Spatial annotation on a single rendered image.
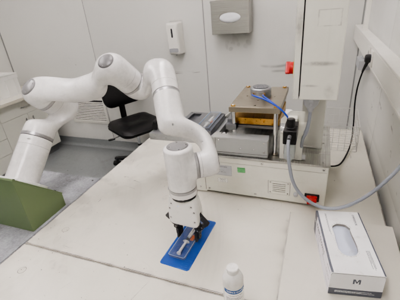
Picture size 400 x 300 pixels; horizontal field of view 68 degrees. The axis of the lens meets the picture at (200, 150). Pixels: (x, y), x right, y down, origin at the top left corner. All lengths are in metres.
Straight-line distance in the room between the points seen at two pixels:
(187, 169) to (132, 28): 2.33
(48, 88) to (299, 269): 1.07
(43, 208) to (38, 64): 2.78
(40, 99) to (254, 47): 1.80
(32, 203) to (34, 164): 0.15
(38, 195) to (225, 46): 1.95
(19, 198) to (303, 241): 0.95
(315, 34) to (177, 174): 0.55
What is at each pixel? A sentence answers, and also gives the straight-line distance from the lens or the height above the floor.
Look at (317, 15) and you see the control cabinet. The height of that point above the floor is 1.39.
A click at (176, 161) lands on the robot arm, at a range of 0.81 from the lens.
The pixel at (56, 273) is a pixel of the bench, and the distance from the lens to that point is 1.08.
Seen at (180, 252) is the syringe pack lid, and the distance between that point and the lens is 0.97.
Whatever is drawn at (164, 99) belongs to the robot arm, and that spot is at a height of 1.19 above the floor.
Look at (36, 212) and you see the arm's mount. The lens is 1.27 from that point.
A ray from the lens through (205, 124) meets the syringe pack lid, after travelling 1.22.
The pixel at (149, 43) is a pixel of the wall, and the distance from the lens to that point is 2.97.
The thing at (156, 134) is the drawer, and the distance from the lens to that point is 1.28.
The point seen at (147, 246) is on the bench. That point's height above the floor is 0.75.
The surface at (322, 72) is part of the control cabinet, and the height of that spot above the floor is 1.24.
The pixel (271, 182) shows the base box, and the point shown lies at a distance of 1.14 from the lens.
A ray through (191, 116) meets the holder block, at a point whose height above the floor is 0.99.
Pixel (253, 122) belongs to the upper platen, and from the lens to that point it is 1.11.
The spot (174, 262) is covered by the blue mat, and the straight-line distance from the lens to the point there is 0.98.
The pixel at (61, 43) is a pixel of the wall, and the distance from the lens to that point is 3.60.
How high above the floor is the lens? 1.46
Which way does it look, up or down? 26 degrees down
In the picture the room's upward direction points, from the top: 5 degrees counter-clockwise
